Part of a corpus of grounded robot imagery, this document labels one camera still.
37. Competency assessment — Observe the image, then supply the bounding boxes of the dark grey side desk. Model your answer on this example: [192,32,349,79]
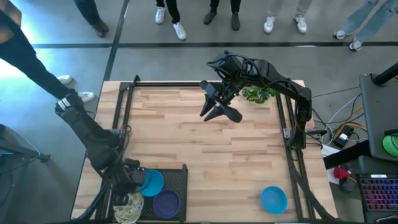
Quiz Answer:
[358,73,398,163]

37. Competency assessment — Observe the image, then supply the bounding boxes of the white paper sheet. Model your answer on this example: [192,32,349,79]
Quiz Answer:
[320,145,341,159]
[326,167,343,185]

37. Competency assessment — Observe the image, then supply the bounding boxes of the black diagonal bar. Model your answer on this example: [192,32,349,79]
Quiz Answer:
[323,139,373,170]

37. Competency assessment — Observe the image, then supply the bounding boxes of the yellow cable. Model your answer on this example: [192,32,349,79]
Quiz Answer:
[331,105,368,139]

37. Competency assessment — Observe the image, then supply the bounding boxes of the thin black floor cable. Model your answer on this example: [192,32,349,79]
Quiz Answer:
[312,86,361,100]

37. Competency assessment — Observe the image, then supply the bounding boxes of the purple mini bowl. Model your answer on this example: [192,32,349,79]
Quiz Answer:
[152,189,181,219]

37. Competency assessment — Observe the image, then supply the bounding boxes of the green round disc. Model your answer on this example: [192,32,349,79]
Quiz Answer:
[382,134,398,158]

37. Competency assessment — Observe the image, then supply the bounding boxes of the person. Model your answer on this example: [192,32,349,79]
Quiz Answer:
[333,0,398,52]
[154,0,188,41]
[0,0,96,103]
[263,0,313,34]
[203,0,242,31]
[73,0,109,38]

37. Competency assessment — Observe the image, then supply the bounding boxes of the black table clamp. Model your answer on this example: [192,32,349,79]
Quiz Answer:
[306,128,328,138]

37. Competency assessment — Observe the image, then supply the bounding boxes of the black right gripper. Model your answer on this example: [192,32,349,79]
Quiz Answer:
[198,80,244,124]

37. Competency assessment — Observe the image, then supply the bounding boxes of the yellow speckled ceramic bowl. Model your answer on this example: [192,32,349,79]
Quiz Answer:
[113,192,145,224]

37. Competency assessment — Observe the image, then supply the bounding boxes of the black floor stand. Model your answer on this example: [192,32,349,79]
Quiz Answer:
[0,123,51,224]

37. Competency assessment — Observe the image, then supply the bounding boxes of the black pole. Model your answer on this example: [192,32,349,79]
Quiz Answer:
[372,62,398,87]

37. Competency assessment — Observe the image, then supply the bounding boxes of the black perforated dish rack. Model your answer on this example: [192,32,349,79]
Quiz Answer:
[116,164,188,222]

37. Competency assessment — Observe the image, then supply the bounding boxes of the small red object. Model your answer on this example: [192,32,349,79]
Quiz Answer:
[333,166,351,180]

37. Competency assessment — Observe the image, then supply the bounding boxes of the white cable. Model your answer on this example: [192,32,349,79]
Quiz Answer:
[328,93,361,125]

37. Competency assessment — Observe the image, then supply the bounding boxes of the green plant in white pot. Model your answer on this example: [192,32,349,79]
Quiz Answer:
[241,85,279,105]

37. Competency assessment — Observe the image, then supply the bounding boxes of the black aluminium frame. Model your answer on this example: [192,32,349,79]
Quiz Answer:
[76,80,338,223]

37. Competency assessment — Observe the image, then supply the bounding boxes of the black backlit keyboard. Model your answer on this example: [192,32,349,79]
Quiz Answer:
[356,173,398,223]

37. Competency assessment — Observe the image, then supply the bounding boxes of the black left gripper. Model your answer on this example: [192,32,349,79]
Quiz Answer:
[112,157,147,207]

